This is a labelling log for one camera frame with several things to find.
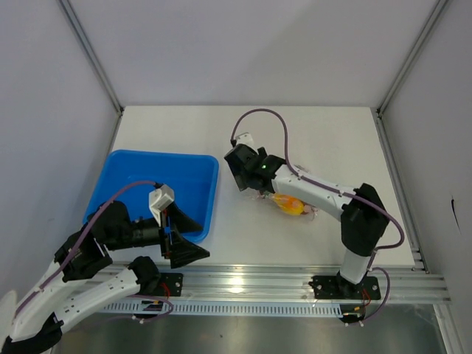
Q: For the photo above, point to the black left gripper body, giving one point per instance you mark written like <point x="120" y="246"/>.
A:
<point x="165" y="236"/>

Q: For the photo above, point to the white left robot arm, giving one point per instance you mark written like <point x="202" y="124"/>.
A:
<point x="53" y="308"/>

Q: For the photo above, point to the right aluminium frame post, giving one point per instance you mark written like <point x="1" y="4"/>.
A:
<point x="419" y="44"/>

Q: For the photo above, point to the clear pink zip top bag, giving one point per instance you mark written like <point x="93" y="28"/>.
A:
<point x="265" y="197"/>

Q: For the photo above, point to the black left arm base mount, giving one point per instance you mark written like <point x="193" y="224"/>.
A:
<point x="170" y="285"/>

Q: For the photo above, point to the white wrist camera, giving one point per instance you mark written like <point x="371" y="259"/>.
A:
<point x="243" y="139"/>
<point x="159" y="200"/>

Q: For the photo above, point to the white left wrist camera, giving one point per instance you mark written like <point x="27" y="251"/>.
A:
<point x="159" y="200"/>

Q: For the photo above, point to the blue plastic bin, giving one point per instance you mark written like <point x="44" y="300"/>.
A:
<point x="193" y="179"/>

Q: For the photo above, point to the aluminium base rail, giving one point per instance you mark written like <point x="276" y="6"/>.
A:
<point x="260" y="283"/>

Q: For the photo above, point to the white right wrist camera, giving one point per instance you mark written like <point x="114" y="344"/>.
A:
<point x="243" y="139"/>

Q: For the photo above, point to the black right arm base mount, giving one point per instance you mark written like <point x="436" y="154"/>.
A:
<point x="336" y="287"/>

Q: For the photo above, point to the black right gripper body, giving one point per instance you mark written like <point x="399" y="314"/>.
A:
<point x="242" y="181"/>

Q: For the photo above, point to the slotted white cable duct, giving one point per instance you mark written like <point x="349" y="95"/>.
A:
<point x="208" y="308"/>

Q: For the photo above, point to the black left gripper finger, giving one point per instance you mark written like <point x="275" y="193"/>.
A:
<point x="180" y="222"/>
<point x="182" y="252"/>

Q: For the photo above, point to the orange yellow toy mango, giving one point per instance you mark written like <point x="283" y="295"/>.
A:
<point x="289" y="205"/>

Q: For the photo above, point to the left aluminium frame post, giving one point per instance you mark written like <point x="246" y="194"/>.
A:
<point x="77" y="28"/>

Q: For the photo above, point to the aluminium frame post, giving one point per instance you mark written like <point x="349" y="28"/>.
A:
<point x="77" y="28"/>
<point x="419" y="44"/>

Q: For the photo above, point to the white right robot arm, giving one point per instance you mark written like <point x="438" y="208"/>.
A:
<point x="359" y="210"/>

